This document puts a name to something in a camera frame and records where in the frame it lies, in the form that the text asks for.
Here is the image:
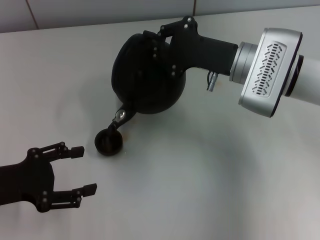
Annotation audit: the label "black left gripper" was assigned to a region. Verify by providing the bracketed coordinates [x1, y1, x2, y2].
[0, 141, 98, 213]

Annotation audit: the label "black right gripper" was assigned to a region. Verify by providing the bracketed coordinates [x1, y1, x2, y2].
[143, 16, 239, 78]

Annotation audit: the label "small black teacup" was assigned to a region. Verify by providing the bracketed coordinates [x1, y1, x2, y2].
[94, 128, 125, 157]

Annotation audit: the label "black cast iron teapot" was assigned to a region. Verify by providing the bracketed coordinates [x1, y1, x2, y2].
[107, 32, 187, 133]

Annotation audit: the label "grey cable with metal plug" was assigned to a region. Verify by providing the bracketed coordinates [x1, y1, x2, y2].
[206, 71, 220, 92]

